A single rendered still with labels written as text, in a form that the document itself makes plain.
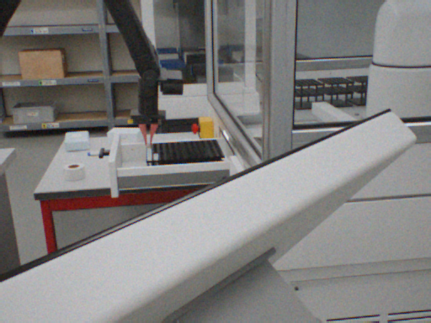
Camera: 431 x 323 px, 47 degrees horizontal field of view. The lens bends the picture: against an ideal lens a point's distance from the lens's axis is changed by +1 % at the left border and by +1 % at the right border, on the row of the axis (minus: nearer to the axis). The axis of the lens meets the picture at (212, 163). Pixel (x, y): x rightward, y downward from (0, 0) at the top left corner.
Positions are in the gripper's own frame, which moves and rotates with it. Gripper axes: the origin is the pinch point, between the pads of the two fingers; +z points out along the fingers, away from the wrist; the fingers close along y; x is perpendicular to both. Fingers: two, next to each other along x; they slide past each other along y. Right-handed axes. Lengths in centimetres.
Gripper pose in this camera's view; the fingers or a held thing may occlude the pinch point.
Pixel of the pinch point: (148, 142)
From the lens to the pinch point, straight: 147.0
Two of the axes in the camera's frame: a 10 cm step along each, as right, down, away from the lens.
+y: -10.0, -0.1, -1.0
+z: -0.4, 9.3, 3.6
